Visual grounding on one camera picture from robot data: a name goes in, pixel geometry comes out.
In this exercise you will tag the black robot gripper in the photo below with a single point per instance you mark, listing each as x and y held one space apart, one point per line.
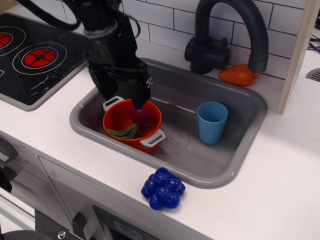
113 57

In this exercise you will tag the orange toy pot grey handles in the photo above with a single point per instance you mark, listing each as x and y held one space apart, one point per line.
116 117

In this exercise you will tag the blue plastic cup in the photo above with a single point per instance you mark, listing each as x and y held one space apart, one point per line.
212 117

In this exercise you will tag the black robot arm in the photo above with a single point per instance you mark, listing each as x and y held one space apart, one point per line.
92 14

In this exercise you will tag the grey plastic sink basin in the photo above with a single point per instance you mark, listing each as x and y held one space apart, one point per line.
178 93

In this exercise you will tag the dark grey toy faucet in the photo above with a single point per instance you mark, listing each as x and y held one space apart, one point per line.
204 55

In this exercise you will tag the black toy stove top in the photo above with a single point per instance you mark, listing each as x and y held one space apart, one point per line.
36 60

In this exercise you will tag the blue toy grape bunch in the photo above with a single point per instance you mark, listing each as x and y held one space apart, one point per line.
163 190

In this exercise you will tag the orange toy carrot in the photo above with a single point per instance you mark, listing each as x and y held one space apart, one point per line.
239 75

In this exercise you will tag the grey oven knob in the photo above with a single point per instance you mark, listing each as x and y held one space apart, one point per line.
7 152

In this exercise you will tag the dark dishwasher control panel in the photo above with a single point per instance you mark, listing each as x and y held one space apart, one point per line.
116 227

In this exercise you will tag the light wooden side panel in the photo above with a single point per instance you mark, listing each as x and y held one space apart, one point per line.
305 30

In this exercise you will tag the grey floor drain grate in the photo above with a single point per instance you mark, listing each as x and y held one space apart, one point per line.
314 74

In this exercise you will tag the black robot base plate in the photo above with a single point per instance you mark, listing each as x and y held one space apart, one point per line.
23 226

